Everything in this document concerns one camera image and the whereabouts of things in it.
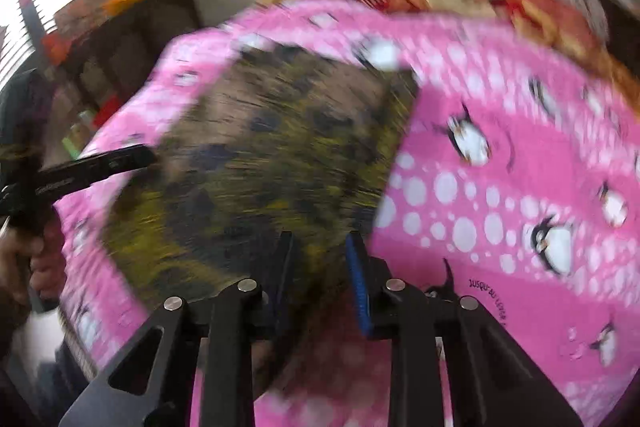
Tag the person's left hand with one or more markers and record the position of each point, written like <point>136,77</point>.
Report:
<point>47,267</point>

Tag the brown floral garment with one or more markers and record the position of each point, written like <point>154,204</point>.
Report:
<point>270,157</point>

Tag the dark wooden cabinet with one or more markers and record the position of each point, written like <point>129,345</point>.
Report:
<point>130,42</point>

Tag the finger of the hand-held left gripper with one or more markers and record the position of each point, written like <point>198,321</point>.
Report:
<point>110,162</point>

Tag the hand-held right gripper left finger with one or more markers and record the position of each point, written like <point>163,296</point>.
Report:
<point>282,277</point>

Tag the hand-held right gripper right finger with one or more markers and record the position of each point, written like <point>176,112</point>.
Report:
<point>357,282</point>

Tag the pink penguin bed sheet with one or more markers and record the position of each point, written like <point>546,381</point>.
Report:
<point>500,217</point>

